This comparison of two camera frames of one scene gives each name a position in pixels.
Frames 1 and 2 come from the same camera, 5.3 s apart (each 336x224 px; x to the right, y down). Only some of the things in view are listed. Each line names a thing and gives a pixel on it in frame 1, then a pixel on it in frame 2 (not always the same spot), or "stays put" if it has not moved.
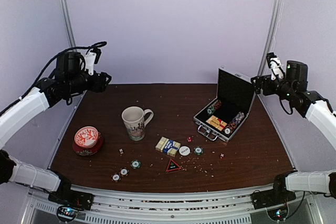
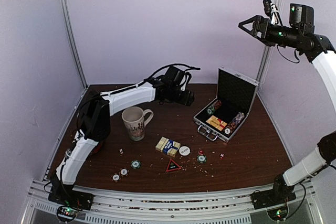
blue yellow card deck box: [168, 146] stays put
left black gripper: [99, 84] to [188, 100]
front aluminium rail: [236, 208] stays put
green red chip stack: [212, 108] stays put
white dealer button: [184, 150] stays put
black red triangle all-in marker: [172, 167] stays put
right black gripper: [259, 79] to [259, 20]
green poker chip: [198, 150] to [201, 159]
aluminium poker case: [222, 118] stays put
